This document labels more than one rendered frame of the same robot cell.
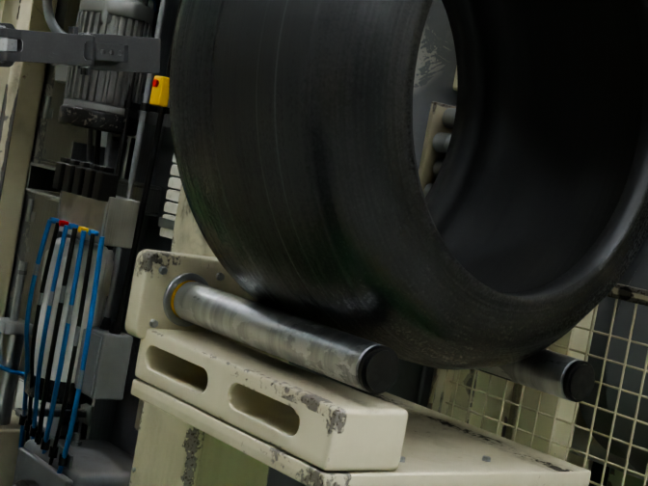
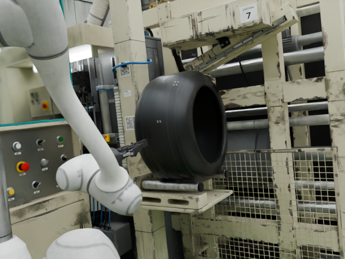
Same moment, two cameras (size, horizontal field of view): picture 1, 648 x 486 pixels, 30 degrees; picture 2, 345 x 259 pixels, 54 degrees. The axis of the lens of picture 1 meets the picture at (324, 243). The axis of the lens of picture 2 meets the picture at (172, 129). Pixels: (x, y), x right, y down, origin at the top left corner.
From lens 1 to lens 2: 0.64 m
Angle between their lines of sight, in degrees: 17
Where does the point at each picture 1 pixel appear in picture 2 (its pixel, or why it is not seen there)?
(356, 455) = (202, 204)
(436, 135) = not seen: hidden behind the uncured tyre
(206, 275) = (145, 178)
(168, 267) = (138, 179)
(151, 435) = (137, 215)
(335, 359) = (191, 187)
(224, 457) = (155, 214)
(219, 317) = (156, 186)
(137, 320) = not seen: hidden behind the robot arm
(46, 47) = (136, 150)
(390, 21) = (188, 122)
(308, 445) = (192, 205)
